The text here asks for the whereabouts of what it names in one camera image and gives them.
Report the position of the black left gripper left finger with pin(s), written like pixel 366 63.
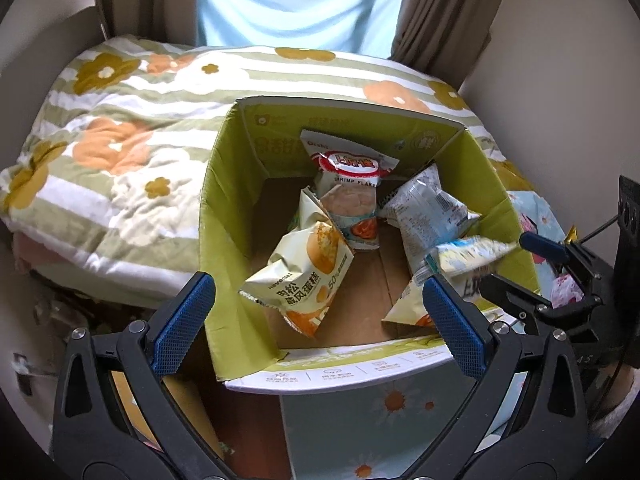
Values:
pixel 91 437

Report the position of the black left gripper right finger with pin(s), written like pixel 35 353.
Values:
pixel 524 418

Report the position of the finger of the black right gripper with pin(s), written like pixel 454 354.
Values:
pixel 533 310
pixel 555 249

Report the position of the blue white snack bag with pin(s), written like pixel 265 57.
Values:
pixel 461 258

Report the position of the cream orange snack bag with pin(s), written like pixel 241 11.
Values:
pixel 409 308

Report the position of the grey snack bag with barcode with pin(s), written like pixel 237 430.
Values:
pixel 426 215

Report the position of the red white shrimp flakes bag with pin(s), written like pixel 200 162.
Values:
pixel 348 176

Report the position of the cream yellow cake snack bag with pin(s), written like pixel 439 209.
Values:
pixel 305 270

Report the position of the wooden stool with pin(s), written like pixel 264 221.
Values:
pixel 176 403

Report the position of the green cardboard box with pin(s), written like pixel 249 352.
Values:
pixel 235 259

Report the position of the floral striped quilt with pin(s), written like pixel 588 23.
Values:
pixel 105 195

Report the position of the right brown curtain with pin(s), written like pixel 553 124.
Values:
pixel 443 38

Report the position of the light blue hanging cloth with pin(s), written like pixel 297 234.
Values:
pixel 365 27

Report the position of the grey bed headboard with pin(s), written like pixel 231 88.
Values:
pixel 37 66

